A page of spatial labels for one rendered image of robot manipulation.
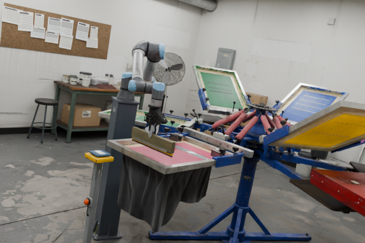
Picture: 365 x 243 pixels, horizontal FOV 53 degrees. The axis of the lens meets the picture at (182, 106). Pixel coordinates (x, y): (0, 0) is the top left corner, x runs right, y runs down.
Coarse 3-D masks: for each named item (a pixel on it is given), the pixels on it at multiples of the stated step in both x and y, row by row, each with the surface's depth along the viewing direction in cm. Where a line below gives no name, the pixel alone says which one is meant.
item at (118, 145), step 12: (108, 144) 250; (120, 144) 245; (132, 144) 263; (204, 144) 289; (132, 156) 233; (144, 156) 228; (156, 168) 217; (168, 168) 214; (180, 168) 222; (192, 168) 231
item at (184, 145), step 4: (176, 144) 286; (180, 144) 288; (184, 144) 290; (188, 144) 293; (132, 148) 254; (136, 148) 256; (140, 148) 257; (144, 148) 259; (176, 148) 274; (188, 148) 281; (192, 148) 283; (196, 148) 285; (144, 152) 249
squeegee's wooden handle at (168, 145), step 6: (132, 132) 252; (138, 132) 248; (144, 132) 243; (138, 138) 248; (144, 138) 244; (150, 138) 240; (156, 138) 236; (162, 138) 233; (156, 144) 236; (162, 144) 233; (168, 144) 229; (174, 144) 229; (168, 150) 229
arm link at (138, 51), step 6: (138, 42) 266; (144, 42) 265; (138, 48) 261; (144, 48) 264; (132, 54) 263; (138, 54) 258; (144, 54) 264; (138, 60) 255; (138, 66) 251; (132, 72) 251; (138, 72) 247; (132, 78) 247; (138, 78) 244; (132, 84) 240; (138, 84) 241; (144, 84) 242; (132, 90) 241; (138, 90) 241; (144, 90) 242
